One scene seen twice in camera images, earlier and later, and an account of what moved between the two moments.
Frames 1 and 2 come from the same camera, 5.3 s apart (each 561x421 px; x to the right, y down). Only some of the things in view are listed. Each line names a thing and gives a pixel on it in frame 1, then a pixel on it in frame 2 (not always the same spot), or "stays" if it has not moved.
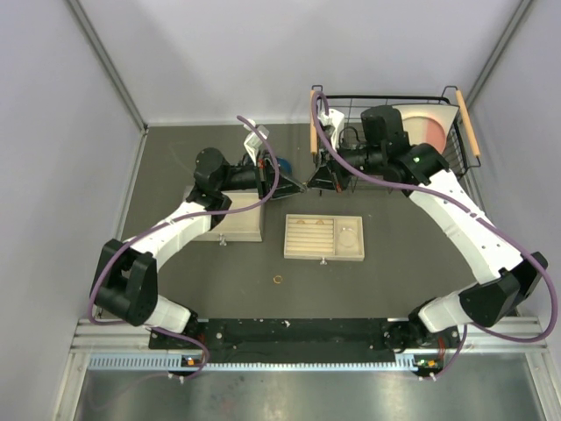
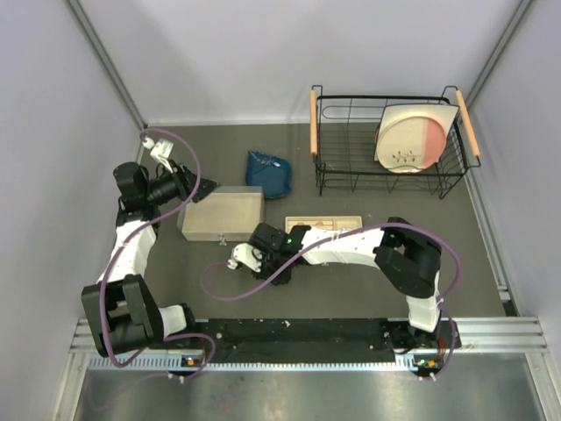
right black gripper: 329,175 -> 264,274
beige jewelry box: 244,225 stays
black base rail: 302,334 stays
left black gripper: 266,176 -> 186,183
